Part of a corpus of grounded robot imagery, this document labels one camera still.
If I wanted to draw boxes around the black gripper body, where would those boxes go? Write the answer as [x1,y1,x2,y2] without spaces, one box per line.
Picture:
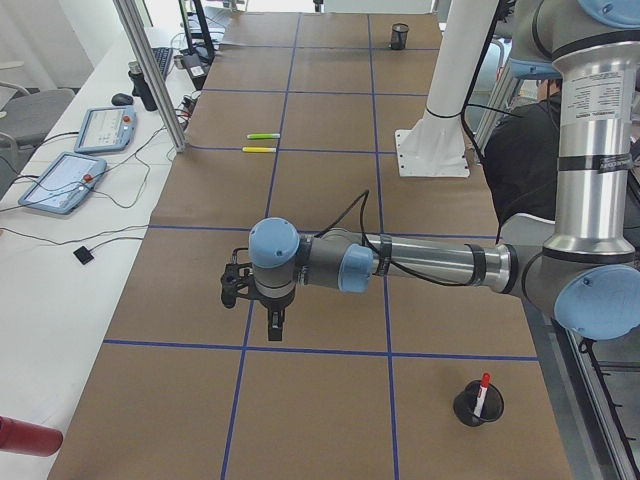
[220,247,295,311]

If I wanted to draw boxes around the white marker red cap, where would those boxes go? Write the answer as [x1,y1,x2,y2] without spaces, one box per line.
[473,372,491,418]

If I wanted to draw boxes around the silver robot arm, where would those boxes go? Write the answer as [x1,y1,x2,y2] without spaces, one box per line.
[221,1,639,341]

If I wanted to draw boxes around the yellow highlighter pen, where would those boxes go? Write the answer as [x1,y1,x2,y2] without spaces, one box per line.
[242,146,277,153]

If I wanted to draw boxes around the green highlighter pen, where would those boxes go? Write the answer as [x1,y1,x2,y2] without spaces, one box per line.
[246,132,281,140]

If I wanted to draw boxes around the small black sensor box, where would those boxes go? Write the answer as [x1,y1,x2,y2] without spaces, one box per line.
[73,246,94,265]

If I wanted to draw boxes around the brown paper table cover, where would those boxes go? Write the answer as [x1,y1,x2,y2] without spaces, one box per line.
[50,13,571,479]

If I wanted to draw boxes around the teach pendant near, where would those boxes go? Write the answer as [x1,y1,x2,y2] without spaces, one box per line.
[18,152,107,215]

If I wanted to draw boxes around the teach pendant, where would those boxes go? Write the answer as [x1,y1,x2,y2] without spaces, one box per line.
[18,152,107,215]
[74,106,137,154]

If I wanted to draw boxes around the teach pendant far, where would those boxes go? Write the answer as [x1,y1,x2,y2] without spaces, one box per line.
[74,106,137,154]

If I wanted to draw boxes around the black mesh cup near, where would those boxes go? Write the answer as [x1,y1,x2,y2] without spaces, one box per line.
[453,380,505,427]

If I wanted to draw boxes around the black mesh cup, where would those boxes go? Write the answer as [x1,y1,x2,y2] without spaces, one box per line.
[389,23,409,50]
[453,380,505,427]

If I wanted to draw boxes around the black water bottle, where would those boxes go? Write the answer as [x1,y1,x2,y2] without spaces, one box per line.
[128,61,158,111]

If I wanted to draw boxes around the black computer mouse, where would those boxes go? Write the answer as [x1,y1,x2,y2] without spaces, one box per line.
[111,93,134,106]

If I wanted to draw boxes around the black keyboard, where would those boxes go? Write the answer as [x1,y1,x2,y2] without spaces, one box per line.
[151,46,173,79]

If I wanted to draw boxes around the white plastic chair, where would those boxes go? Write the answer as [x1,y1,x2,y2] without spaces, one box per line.
[500,213,555,246]

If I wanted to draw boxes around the red bottle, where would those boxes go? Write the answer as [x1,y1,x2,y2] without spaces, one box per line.
[1,417,63,457]

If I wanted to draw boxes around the blue tape line lengthwise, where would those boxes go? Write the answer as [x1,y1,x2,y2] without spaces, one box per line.
[219,14,302,480]

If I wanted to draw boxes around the person in black jacket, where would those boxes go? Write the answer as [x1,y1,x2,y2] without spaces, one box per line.
[482,79,563,226]

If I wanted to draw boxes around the black mesh cup far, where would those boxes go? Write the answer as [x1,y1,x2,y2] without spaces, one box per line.
[389,23,409,50]

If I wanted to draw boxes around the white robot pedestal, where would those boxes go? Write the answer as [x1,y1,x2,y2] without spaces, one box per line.
[395,0,499,178]

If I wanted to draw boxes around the aluminium frame post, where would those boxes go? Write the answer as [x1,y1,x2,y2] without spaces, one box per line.
[113,0,186,153]

